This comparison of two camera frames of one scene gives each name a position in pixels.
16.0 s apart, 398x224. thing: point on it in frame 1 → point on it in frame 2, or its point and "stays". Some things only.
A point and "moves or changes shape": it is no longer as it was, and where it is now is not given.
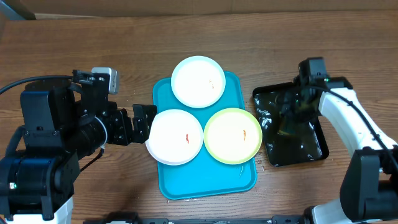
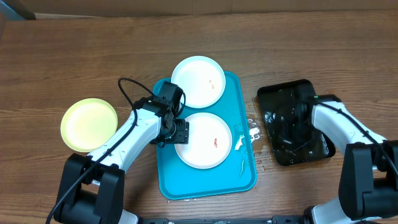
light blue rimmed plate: [198, 81] stays
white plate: [175, 137] moves or changes shape
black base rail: [127, 218] stays
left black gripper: [140, 132] → [181, 135]
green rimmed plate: [233, 136] moves or changes shape
